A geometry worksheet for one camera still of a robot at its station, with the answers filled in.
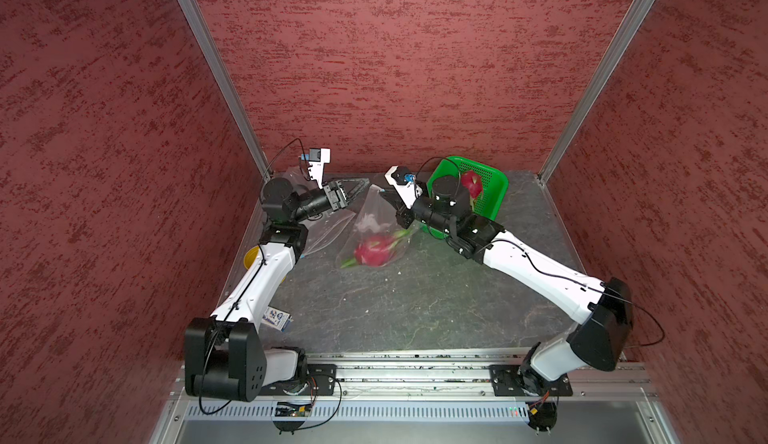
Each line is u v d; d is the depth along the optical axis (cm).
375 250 81
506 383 74
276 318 83
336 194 61
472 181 107
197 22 78
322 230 95
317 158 63
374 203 72
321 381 74
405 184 58
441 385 74
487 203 112
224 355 40
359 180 64
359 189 64
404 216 62
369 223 81
